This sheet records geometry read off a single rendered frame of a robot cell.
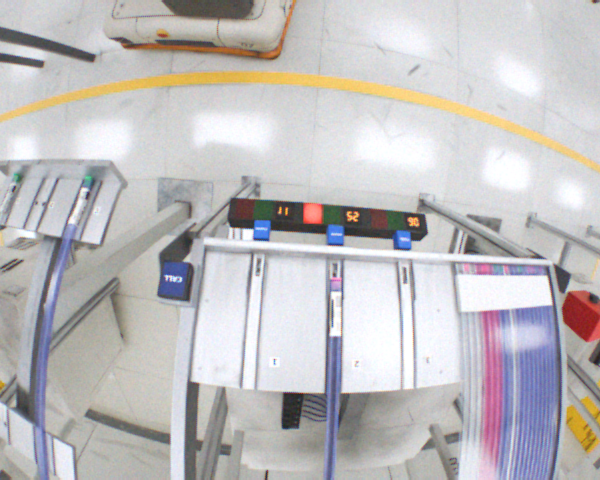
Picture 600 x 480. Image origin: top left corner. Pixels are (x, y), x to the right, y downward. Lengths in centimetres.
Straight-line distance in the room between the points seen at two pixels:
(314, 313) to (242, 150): 83
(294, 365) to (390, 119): 99
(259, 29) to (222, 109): 39
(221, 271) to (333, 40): 99
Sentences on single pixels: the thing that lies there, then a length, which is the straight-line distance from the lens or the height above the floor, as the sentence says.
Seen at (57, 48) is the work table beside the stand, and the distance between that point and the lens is 134.
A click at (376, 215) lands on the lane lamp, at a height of 65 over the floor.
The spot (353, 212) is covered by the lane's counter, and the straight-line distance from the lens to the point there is 46.
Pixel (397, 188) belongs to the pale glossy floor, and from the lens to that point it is 118.
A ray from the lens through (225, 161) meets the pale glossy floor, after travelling 113.
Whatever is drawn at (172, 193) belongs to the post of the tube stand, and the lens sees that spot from 121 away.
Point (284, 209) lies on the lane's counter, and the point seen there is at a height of 66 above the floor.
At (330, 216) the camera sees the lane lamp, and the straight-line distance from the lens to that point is 45.
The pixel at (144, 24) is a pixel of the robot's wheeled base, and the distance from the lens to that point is 105.
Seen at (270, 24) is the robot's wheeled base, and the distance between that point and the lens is 91.
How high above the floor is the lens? 109
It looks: 71 degrees down
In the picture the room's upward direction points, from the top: 177 degrees clockwise
